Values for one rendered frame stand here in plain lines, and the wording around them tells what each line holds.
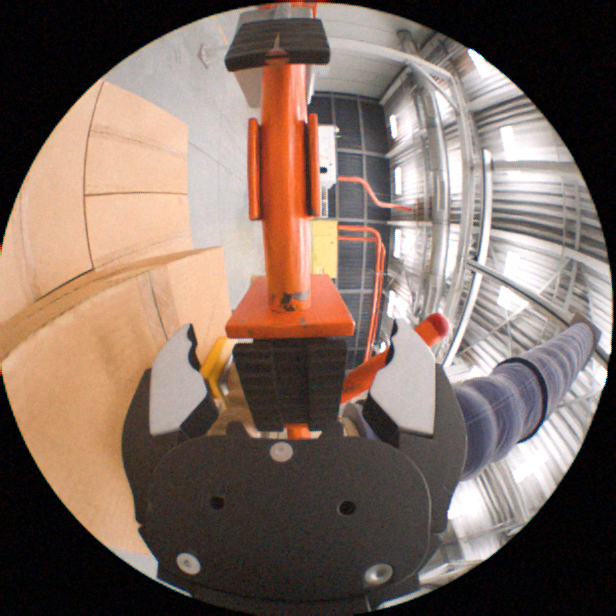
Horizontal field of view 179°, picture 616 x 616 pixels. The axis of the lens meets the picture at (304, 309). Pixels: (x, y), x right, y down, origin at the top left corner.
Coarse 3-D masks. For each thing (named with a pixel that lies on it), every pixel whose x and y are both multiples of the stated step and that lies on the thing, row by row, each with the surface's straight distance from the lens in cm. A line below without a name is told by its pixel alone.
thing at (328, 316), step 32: (256, 288) 13; (320, 288) 13; (256, 320) 9; (288, 320) 9; (320, 320) 9; (352, 320) 9; (256, 352) 8; (288, 352) 9; (320, 352) 8; (256, 384) 10; (288, 384) 11; (320, 384) 10; (256, 416) 12; (288, 416) 13; (320, 416) 12
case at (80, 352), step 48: (96, 288) 19; (144, 288) 19; (192, 288) 26; (0, 336) 27; (48, 336) 14; (96, 336) 16; (144, 336) 19; (48, 384) 14; (96, 384) 16; (48, 432) 15; (96, 432) 16; (48, 480) 16; (96, 480) 17; (96, 528) 19
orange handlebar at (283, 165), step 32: (288, 96) 10; (256, 128) 10; (288, 128) 9; (256, 160) 9; (288, 160) 9; (256, 192) 9; (288, 192) 8; (288, 224) 8; (288, 256) 8; (288, 288) 9
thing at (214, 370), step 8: (216, 344) 31; (224, 344) 31; (216, 352) 29; (224, 352) 31; (208, 360) 28; (216, 360) 28; (224, 360) 31; (208, 368) 27; (216, 368) 28; (224, 368) 30; (208, 376) 26; (216, 376) 28; (224, 376) 29; (208, 384) 26; (216, 384) 28; (224, 384) 29; (216, 392) 28; (224, 392) 29; (224, 400) 31
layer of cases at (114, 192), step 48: (96, 96) 79; (48, 144) 65; (96, 144) 72; (144, 144) 87; (48, 192) 60; (96, 192) 67; (144, 192) 83; (48, 240) 58; (96, 240) 64; (144, 240) 78; (0, 288) 54; (48, 288) 56
